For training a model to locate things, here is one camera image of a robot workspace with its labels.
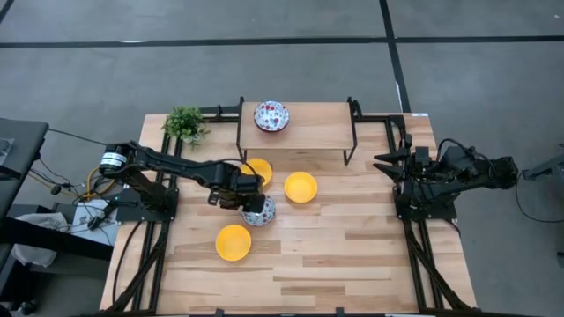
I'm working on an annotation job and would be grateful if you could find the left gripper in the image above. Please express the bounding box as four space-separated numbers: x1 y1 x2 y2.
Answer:
206 169 265 211

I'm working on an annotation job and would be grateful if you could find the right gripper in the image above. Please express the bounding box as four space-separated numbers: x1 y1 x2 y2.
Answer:
373 148 437 186

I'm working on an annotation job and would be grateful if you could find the red floral-lined bowl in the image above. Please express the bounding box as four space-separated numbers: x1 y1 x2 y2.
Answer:
253 100 291 133
240 195 278 228

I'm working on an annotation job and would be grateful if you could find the yellow plastic bowl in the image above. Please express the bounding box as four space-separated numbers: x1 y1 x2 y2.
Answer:
283 171 319 204
214 224 253 262
240 157 274 188

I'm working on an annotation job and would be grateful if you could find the green plant in white pot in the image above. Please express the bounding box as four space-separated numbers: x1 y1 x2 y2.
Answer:
160 105 212 149

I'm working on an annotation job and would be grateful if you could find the wooden shelf with black legs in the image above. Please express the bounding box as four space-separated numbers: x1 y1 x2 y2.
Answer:
235 96 359 167

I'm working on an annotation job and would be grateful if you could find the white power box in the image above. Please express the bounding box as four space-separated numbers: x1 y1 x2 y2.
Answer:
70 200 120 246

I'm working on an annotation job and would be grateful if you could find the black table edge bar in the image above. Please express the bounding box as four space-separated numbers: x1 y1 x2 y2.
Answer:
0 217 115 262

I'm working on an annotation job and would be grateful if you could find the white plastic bag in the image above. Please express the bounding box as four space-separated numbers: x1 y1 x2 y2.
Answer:
11 212 61 269

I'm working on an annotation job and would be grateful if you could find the black desk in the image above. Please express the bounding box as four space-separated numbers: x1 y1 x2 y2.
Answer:
0 117 50 221

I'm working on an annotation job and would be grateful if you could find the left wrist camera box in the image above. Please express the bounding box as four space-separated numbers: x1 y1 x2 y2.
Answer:
243 193 268 216

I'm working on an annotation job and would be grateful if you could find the black aluminium table frame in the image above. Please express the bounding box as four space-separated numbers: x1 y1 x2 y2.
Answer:
99 96 475 317

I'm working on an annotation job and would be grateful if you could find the yellow cable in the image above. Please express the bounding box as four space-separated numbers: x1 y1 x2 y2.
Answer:
85 166 119 200

